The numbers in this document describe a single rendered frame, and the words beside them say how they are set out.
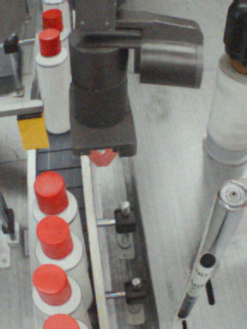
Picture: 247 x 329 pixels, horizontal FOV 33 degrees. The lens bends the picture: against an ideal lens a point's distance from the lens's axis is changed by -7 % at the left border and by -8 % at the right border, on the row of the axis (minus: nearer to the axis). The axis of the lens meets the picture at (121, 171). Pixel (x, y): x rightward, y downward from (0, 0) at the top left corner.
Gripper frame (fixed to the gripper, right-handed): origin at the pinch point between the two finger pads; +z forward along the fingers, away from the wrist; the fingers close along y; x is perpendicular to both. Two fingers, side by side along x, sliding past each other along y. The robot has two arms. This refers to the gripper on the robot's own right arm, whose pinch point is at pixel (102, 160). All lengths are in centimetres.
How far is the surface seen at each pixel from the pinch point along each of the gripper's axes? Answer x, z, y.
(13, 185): 15.4, 18.5, 10.4
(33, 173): 9.5, 5.2, 2.8
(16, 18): 5.8, -28.5, -9.2
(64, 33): 4.3, -2.8, 24.4
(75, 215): 3.6, -2.9, -9.0
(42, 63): 7.6, -2.6, 17.2
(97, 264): 1.8, 9.7, -9.5
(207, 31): -31, 19, 54
